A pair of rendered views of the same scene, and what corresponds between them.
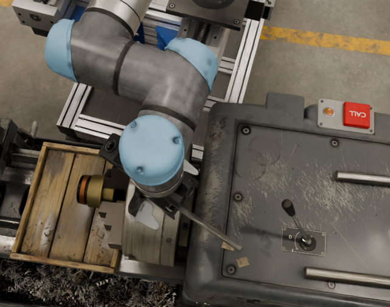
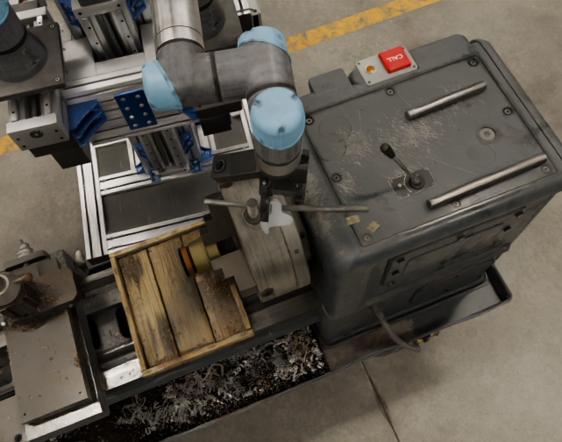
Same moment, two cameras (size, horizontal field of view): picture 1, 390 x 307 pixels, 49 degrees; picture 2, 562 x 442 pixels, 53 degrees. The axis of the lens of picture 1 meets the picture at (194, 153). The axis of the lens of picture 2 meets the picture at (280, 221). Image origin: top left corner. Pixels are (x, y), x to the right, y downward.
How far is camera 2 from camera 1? 0.36 m
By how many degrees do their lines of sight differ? 8
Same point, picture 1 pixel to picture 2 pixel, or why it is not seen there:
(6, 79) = not seen: outside the picture
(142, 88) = (241, 81)
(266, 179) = (352, 150)
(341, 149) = (398, 94)
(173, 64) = (255, 50)
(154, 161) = (288, 117)
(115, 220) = (234, 268)
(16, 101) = not seen: hidden behind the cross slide
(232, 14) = (230, 34)
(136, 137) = (265, 109)
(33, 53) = (10, 206)
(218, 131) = not seen: hidden behind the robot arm
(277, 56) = not seen: hidden behind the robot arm
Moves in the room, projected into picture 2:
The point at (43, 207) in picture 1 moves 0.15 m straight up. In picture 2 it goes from (146, 315) to (130, 299)
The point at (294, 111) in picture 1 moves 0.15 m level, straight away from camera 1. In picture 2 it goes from (340, 83) to (337, 34)
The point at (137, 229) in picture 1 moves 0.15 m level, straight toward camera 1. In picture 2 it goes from (263, 257) to (322, 294)
